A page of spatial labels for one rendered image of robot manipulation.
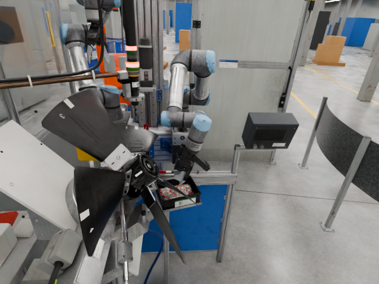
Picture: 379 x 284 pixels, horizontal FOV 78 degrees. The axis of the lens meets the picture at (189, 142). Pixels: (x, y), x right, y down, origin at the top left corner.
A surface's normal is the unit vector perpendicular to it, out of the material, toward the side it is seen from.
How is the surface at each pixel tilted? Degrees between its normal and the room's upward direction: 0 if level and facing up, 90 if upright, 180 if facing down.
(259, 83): 91
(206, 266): 0
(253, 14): 91
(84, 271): 50
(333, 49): 90
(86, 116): 55
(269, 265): 0
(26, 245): 0
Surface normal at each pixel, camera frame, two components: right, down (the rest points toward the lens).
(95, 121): 0.62, -0.22
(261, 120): 0.07, -0.72
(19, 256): 0.04, -0.88
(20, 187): 0.79, -0.56
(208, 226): 0.07, 0.48
